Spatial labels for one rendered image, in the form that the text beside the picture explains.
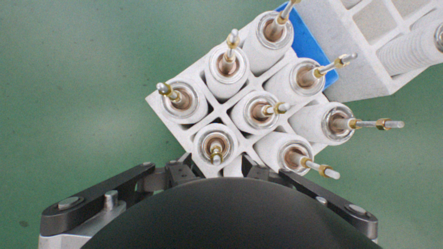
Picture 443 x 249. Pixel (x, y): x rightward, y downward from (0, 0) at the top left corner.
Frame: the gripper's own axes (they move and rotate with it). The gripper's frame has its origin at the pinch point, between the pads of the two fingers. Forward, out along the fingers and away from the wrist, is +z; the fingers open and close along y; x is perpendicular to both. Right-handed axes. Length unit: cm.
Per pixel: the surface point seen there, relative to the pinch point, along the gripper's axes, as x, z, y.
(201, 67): 18.9, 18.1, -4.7
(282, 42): 22.1, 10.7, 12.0
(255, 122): 5.5, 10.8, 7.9
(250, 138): 1.3, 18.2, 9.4
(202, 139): 1.4, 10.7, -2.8
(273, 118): 6.5, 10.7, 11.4
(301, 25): 38, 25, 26
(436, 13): 36, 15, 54
